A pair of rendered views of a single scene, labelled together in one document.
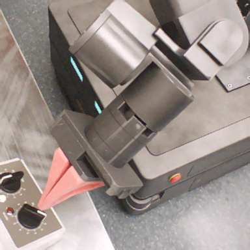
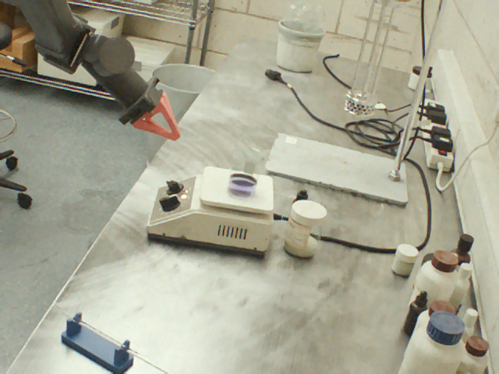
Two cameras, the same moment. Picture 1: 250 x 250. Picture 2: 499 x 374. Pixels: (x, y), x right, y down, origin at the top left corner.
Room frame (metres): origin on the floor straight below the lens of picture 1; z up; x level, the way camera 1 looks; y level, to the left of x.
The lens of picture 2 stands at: (0.90, 0.82, 1.38)
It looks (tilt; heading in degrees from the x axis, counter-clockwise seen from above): 28 degrees down; 218
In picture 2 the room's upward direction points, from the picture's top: 11 degrees clockwise
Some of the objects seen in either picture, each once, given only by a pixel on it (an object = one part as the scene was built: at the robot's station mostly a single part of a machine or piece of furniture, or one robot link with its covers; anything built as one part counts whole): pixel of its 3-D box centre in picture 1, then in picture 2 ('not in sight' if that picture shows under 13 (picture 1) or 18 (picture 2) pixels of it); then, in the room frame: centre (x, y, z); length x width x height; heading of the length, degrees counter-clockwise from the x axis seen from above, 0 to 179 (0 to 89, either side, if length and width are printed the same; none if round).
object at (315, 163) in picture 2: not in sight; (338, 167); (-0.27, 0.12, 0.76); 0.30 x 0.20 x 0.01; 124
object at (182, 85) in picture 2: not in sight; (184, 124); (-0.97, -1.06, 0.22); 0.33 x 0.33 x 0.41
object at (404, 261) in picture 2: not in sight; (405, 260); (-0.06, 0.42, 0.77); 0.04 x 0.04 x 0.04
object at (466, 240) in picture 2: not in sight; (458, 261); (-0.10, 0.50, 0.80); 0.04 x 0.04 x 0.10
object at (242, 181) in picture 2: not in sight; (244, 174); (0.12, 0.19, 0.87); 0.06 x 0.05 x 0.08; 52
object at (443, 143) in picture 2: not in sight; (438, 142); (-0.54, 0.21, 0.80); 0.07 x 0.04 x 0.02; 124
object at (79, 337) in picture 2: not in sight; (97, 340); (0.47, 0.29, 0.77); 0.10 x 0.03 x 0.04; 104
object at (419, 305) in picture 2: not in sight; (417, 310); (0.07, 0.52, 0.79); 0.03 x 0.03 x 0.07
